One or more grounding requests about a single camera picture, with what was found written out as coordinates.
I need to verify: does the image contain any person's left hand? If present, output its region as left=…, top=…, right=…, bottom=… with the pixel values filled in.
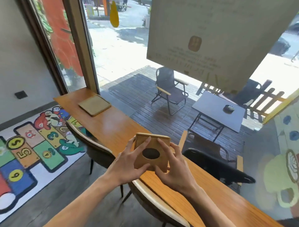
left=103, top=136, right=152, bottom=186

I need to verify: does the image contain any person's right hand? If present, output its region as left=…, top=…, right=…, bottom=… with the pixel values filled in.
left=154, top=138, right=198, bottom=193

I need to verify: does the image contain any wooden tissue box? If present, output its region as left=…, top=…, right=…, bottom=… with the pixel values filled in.
left=133, top=133, right=171, bottom=173

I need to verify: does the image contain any person's right forearm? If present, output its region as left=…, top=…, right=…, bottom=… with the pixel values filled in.
left=182, top=184, right=237, bottom=227

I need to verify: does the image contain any person's left forearm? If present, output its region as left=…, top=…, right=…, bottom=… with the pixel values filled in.
left=43, top=174, right=121, bottom=227

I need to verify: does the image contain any wooden counter table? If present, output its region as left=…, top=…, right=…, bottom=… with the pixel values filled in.
left=53, top=88, right=284, bottom=227

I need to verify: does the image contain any curved wooden chair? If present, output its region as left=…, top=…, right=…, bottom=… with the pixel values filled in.
left=66, top=120, right=124, bottom=198
left=121, top=179, right=191, bottom=227

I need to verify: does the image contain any black folding outdoor chair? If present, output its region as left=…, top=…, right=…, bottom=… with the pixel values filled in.
left=222, top=79, right=272, bottom=110
left=151, top=66, right=189, bottom=116
left=179, top=130, right=256, bottom=187

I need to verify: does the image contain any square wooden tray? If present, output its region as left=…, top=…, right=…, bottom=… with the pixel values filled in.
left=78, top=94, right=112, bottom=117

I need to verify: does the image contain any grey folding outdoor table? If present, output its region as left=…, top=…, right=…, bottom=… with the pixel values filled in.
left=188, top=91, right=246, bottom=142

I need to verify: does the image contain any wooden picket fence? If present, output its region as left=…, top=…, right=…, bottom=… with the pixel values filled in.
left=196, top=80, right=286, bottom=122

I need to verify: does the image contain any colourful hopscotch play mat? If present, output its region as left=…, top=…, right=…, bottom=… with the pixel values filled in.
left=0, top=105, right=86, bottom=222

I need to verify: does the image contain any green cup window sticker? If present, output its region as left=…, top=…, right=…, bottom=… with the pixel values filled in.
left=263, top=150, right=299, bottom=208

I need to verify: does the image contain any beige paper window poster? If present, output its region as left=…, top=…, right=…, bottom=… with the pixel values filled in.
left=146, top=0, right=299, bottom=94

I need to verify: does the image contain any yellow window sticker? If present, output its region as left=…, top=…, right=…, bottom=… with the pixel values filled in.
left=110, top=0, right=120, bottom=28

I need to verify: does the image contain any wooden window frame post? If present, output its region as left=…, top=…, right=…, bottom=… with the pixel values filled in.
left=62, top=0, right=101, bottom=94

